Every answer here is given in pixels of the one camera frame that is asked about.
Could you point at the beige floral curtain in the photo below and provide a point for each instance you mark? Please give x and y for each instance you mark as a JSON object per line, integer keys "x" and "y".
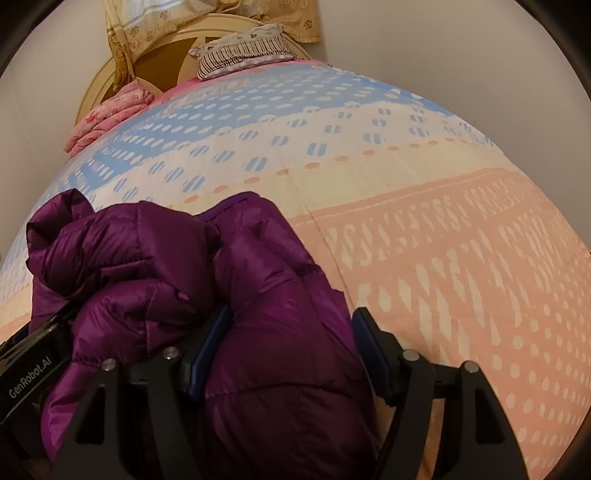
{"x": 207, "y": 18}

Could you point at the polka dot bedspread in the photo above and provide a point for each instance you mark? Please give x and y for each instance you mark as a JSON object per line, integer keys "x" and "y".
{"x": 392, "y": 194}

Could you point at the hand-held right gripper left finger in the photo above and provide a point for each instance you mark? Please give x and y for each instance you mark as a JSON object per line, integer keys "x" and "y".
{"x": 207, "y": 357}

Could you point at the grey plaid pillow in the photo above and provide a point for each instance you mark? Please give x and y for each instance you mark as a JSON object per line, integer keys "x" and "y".
{"x": 244, "y": 53}

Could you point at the purple hooded down jacket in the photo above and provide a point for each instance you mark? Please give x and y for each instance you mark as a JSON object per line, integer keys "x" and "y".
{"x": 277, "y": 323}

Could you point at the cream wooden headboard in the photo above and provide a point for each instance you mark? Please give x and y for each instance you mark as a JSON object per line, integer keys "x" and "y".
{"x": 161, "y": 60}

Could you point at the pink folded blanket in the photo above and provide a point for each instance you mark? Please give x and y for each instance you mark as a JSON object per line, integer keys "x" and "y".
{"x": 111, "y": 113}

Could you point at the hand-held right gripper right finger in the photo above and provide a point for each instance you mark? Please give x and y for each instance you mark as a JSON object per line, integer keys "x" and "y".
{"x": 370, "y": 350}

